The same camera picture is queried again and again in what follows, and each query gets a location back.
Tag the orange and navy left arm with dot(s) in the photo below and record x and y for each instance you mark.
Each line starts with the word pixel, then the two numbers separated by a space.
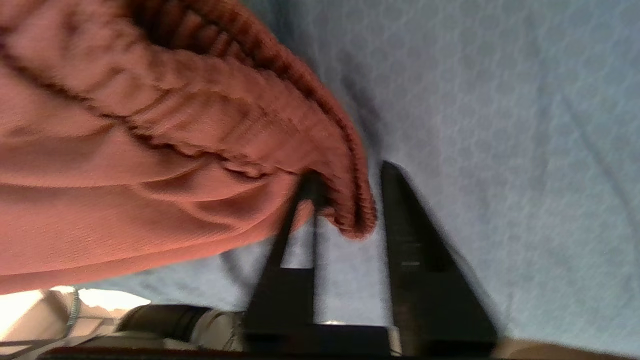
pixel 165 320

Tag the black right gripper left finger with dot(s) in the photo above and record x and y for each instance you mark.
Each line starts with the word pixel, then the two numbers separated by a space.
pixel 285 300

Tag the brown shorts with white print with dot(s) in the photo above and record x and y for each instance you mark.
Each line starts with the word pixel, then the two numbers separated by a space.
pixel 150 150

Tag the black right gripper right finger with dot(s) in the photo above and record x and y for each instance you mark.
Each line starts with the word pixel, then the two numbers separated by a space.
pixel 430 300

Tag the blue bed sheet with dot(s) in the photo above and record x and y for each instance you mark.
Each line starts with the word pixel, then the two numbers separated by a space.
pixel 500 125

